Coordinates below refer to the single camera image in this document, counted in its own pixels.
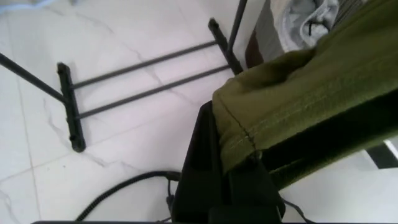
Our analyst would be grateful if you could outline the green long-sleeved shirt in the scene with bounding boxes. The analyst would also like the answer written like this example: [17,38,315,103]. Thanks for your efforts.
[212,0,398,190]

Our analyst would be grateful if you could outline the pale grey shorts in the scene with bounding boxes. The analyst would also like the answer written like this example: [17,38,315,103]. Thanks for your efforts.
[278,0,340,55]

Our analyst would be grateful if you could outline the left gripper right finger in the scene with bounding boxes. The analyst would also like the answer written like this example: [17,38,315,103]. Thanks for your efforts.
[224,152,287,223]

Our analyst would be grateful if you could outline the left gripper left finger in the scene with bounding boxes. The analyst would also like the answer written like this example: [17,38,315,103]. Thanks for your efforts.
[170,101,226,223]

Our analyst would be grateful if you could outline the white laundry basket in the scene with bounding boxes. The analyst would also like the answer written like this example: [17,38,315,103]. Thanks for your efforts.
[244,0,371,70]

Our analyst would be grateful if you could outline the black clothes rack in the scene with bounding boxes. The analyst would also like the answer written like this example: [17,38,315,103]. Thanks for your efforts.
[0,0,249,153]

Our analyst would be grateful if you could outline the black cable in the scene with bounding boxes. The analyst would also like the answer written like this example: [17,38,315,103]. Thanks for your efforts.
[76,170,182,222]

